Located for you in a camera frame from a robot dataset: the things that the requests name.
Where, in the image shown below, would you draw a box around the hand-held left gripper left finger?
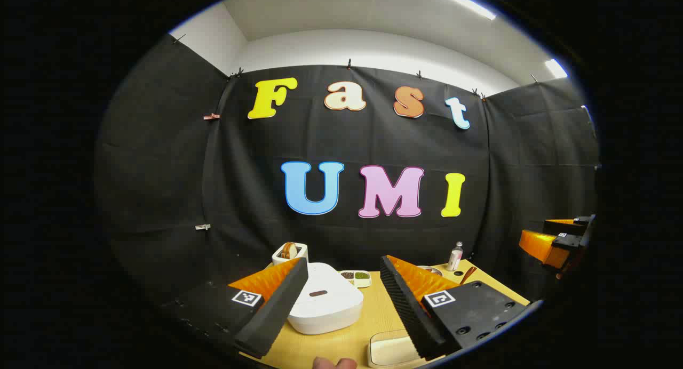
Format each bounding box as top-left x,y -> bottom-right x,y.
160,257 -> 309,359

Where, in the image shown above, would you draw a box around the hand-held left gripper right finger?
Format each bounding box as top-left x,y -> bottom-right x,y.
380,255 -> 543,360

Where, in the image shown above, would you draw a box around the white rice cooker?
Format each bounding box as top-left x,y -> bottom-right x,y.
287,262 -> 364,335

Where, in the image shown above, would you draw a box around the clear plastic container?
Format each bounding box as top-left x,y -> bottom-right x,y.
367,329 -> 427,368

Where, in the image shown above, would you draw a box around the white toaster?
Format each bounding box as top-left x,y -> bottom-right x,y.
272,242 -> 308,267

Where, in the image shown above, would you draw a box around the white divided bean dish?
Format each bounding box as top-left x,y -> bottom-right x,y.
339,270 -> 372,288

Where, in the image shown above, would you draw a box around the small pink label bottle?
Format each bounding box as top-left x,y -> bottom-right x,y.
447,242 -> 464,272

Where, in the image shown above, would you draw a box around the black backdrop cloth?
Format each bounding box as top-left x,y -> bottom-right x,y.
95,34 -> 601,327

